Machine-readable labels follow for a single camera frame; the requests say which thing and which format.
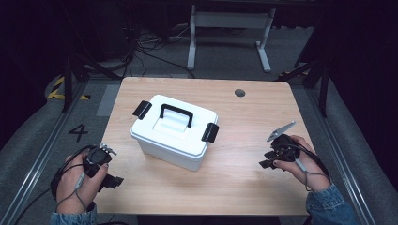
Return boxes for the grey left gripper cord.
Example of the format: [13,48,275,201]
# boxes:
[54,171,88,214]

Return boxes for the white metal desk frame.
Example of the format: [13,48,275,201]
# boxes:
[186,4,277,74]

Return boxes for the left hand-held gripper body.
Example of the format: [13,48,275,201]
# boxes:
[82,142,118,179]

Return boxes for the person's left hand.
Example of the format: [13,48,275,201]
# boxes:
[55,153,109,215]

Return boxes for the person's right hand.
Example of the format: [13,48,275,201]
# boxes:
[273,134,331,192]

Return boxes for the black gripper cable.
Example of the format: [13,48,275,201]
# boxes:
[290,142,331,183]
[13,143,98,225]

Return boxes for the grey right gripper cord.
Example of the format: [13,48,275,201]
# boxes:
[294,157,330,192]

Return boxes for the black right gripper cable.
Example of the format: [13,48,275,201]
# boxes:
[290,142,331,183]

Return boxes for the yellow black floor tape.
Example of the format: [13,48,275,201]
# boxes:
[46,76,92,101]

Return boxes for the white box lid black handle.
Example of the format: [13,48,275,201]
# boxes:
[130,94,221,158]

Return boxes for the grey gripper cord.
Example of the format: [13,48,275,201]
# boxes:
[54,171,88,214]
[294,157,330,192]

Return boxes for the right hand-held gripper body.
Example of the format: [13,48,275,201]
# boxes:
[266,120,301,163]

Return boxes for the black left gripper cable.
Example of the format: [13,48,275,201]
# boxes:
[13,143,98,225]

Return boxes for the black floor cables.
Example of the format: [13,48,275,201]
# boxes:
[130,26,196,79]

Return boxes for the white plastic storage box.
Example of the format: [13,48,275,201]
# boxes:
[132,133,218,173]

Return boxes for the black tripod stand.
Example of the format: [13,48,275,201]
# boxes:
[276,57,330,118]
[61,51,124,113]

